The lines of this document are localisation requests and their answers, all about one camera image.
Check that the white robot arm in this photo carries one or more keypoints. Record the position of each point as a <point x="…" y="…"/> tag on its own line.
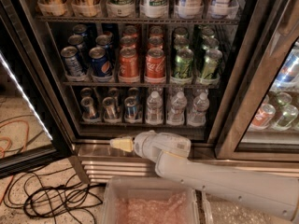
<point x="276" y="195"/>

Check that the orange soda can front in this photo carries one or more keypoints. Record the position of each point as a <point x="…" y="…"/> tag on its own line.
<point x="128" y="63"/>

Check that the clear plastic bin pink wrap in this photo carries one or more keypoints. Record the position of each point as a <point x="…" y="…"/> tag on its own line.
<point x="148" y="200"/>

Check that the wire shelf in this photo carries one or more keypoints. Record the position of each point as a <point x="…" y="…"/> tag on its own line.
<point x="143" y="85"/>
<point x="135" y="20"/>

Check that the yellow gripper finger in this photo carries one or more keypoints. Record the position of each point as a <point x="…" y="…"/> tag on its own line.
<point x="124" y="143"/>

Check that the green soda can front left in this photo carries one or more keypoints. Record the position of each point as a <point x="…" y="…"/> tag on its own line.
<point x="183" y="64"/>

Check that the steel fridge base grille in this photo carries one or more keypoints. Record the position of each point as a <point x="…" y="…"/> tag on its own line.
<point x="97" y="163"/>

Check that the upper wire shelf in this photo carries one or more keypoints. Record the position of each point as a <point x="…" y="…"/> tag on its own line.
<point x="135" y="20"/>

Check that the green soda can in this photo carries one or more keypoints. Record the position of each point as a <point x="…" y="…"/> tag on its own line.
<point x="212" y="61"/>
<point x="183" y="64"/>

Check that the water bottle front right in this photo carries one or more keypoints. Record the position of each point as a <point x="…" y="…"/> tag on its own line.
<point x="200" y="105"/>

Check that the blue pepsi can front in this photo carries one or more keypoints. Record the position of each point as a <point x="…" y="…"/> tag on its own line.
<point x="100" y="62"/>

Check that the redbull can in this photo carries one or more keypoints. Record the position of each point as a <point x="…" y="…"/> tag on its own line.
<point x="110" y="108"/>
<point x="131" y="107"/>
<point x="90" y="111"/>

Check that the water bottle front left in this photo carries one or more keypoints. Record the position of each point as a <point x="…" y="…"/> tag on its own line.
<point x="154" y="112"/>

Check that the diet pepsi can front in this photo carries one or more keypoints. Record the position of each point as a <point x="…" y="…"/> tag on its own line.
<point x="72" y="61"/>

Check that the water bottle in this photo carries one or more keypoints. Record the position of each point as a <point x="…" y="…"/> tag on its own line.
<point x="200" y="105"/>
<point x="175" y="115"/>
<point x="154" y="112"/>

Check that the red coca-cola can front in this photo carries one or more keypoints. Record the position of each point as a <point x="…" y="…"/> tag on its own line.
<point x="155" y="63"/>

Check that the water bottle front middle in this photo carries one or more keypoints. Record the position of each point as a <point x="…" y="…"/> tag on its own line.
<point x="175" y="115"/>

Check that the middle wire shelf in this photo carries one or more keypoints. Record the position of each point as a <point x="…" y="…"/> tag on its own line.
<point x="143" y="85"/>

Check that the green soda can front right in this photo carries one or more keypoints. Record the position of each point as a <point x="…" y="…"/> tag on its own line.
<point x="212" y="61"/>

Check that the open fridge glass door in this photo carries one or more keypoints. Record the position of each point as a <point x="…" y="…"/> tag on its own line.
<point x="35" y="138"/>

